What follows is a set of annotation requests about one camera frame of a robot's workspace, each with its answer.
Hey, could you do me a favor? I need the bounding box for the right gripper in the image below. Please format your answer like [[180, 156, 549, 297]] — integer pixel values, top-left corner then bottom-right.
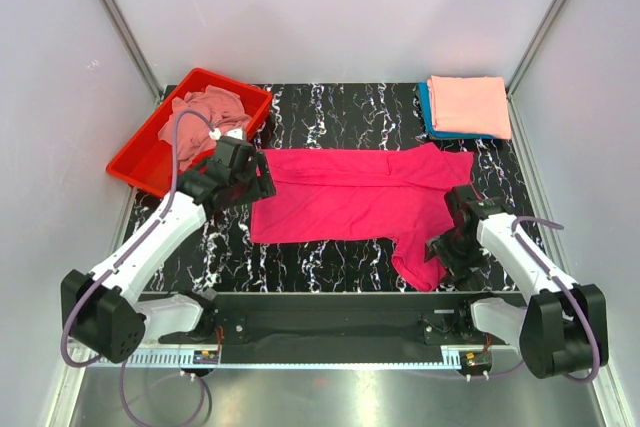
[[424, 227, 489, 285]]

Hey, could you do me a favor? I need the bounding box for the magenta t shirt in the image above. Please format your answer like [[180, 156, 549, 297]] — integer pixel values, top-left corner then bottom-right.
[[250, 143, 474, 292]]

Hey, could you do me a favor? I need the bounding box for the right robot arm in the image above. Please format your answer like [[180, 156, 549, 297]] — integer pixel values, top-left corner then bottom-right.
[[425, 185, 609, 384]]

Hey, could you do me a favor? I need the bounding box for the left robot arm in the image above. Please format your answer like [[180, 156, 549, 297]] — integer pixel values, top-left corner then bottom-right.
[[60, 136, 276, 366]]

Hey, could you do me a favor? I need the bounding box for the dusty pink t shirt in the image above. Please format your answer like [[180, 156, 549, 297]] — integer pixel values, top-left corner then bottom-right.
[[158, 85, 251, 171]]

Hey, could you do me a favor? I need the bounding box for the red plastic bin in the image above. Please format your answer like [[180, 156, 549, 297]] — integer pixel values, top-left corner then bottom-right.
[[106, 68, 273, 198]]

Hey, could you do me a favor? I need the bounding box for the black marble table mat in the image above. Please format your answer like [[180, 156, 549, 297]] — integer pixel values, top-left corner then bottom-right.
[[146, 83, 536, 294]]

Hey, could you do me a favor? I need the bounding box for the folded salmon t shirt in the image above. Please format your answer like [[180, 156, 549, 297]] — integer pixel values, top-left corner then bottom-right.
[[427, 76, 512, 140]]

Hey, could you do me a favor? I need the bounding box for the folded blue t shirt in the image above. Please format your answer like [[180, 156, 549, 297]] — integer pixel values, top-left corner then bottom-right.
[[416, 82, 494, 140]]

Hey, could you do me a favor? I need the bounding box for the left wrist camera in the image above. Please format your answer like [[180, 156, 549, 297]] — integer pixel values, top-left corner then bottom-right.
[[209, 128, 247, 141]]

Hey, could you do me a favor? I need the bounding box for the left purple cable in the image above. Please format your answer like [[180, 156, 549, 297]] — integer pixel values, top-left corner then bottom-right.
[[59, 109, 216, 426]]

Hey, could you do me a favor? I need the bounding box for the white slotted cable duct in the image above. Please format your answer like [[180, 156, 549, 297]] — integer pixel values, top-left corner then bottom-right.
[[87, 345, 461, 369]]

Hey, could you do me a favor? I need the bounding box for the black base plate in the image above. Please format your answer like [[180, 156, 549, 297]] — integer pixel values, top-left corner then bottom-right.
[[158, 293, 489, 350]]

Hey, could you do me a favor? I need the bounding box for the left aluminium frame post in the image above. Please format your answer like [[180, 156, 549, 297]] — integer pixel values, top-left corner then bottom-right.
[[99, 0, 164, 100]]

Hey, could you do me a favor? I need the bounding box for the aluminium frame post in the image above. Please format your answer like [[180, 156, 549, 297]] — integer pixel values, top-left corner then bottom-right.
[[506, 0, 569, 98], [99, 0, 164, 100]]

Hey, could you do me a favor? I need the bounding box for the right aluminium frame post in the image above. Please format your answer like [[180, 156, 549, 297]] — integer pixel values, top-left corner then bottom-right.
[[506, 0, 569, 98]]

